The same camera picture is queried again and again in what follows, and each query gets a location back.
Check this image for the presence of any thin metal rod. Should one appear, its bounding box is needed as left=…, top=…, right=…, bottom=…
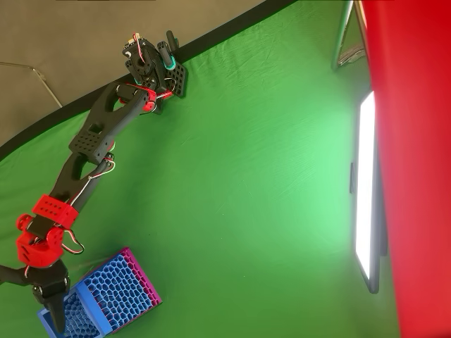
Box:
left=0, top=61, right=63, bottom=108

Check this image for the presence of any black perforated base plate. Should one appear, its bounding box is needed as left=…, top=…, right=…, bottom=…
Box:
left=165, top=59, right=190, bottom=98

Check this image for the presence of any blue and pink honeycomb box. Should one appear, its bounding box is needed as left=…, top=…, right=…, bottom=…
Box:
left=37, top=246, right=163, bottom=338

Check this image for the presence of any black LED light panel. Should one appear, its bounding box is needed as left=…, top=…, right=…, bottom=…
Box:
left=350, top=90, right=388, bottom=295

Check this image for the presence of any green cloth with black edge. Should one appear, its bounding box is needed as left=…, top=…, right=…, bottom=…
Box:
left=0, top=0, right=402, bottom=338

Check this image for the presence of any black clamp with teal ring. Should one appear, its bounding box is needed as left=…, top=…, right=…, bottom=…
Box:
left=156, top=30, right=180, bottom=71

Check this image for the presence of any chrome tubular metal stand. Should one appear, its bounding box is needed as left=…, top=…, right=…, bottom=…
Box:
left=330, top=0, right=369, bottom=71

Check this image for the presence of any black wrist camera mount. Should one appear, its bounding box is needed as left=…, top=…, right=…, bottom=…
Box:
left=0, top=263, right=32, bottom=287

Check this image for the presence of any large red object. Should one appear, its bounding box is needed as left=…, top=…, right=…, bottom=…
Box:
left=355, top=0, right=451, bottom=338

